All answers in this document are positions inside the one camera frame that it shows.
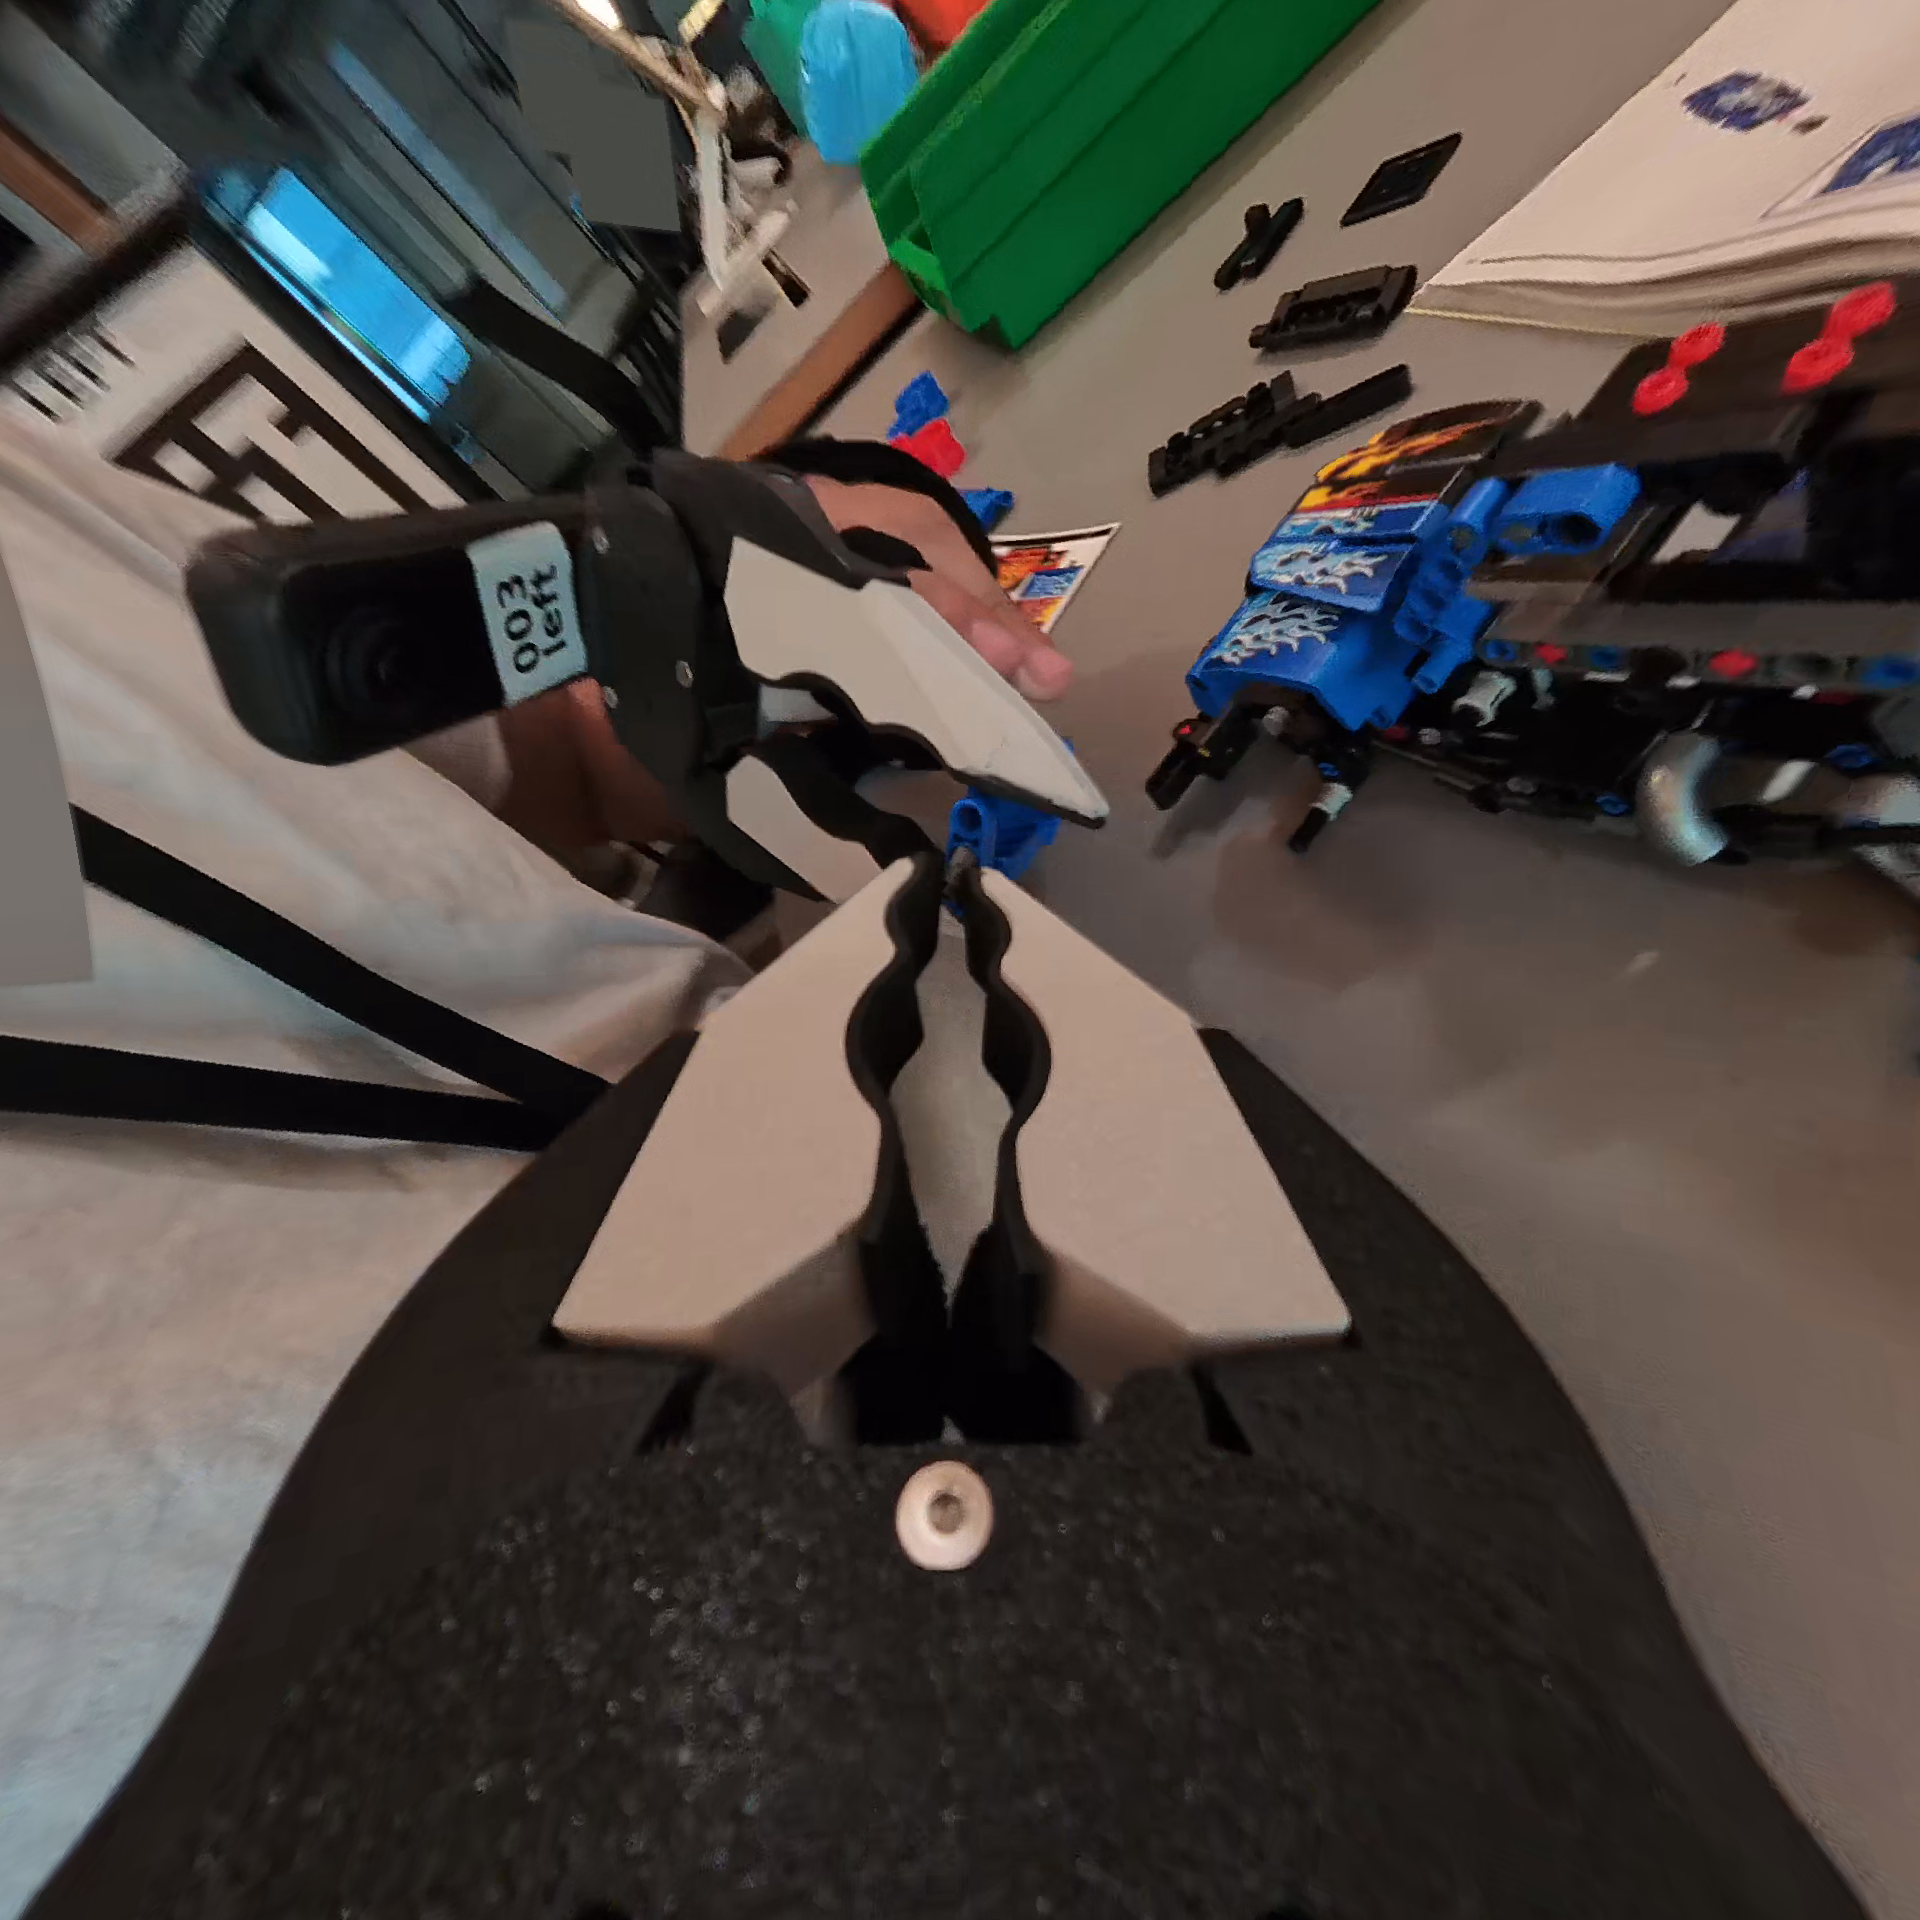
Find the small black lego pin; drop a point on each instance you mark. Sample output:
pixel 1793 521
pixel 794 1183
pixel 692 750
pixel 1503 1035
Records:
pixel 955 873

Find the person's left hand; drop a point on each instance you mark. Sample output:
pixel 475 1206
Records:
pixel 1003 639

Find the green plastic bin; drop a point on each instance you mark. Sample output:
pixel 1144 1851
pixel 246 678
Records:
pixel 1080 136

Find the small blue lego piece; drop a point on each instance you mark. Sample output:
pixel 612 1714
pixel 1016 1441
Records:
pixel 922 403
pixel 988 508

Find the blue lego panel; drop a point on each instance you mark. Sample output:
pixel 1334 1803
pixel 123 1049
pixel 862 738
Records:
pixel 1008 838

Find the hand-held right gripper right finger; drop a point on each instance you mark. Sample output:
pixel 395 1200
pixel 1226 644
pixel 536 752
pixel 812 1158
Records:
pixel 1184 1184

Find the light blue plastic bag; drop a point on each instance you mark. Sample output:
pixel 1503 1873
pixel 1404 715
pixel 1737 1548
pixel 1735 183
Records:
pixel 855 75

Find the black lego connector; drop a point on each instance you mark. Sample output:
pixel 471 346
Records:
pixel 1252 247

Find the lego sticker sheet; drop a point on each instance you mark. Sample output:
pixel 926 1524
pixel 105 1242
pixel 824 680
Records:
pixel 1049 578

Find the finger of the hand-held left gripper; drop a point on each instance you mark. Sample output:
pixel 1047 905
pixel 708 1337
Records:
pixel 902 662
pixel 840 819

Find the white lego instruction booklet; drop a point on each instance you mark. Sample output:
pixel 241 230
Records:
pixel 1651 195

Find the black lego beam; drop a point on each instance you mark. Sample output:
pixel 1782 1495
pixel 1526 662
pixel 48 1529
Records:
pixel 1224 441
pixel 1359 398

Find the small red lego piece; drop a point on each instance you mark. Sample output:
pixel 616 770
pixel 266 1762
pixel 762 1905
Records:
pixel 930 451

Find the blue black lego truck model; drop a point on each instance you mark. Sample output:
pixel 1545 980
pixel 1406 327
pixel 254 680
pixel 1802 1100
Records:
pixel 1350 600

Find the black lego frame piece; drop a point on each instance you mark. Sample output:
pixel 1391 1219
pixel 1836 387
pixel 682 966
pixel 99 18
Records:
pixel 1335 307

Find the person's left forearm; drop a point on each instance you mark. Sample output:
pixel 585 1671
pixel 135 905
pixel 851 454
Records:
pixel 569 779

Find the black flat lego tile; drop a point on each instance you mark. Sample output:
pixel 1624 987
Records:
pixel 1402 180

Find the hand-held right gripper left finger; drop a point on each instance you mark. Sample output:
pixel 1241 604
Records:
pixel 720 1170

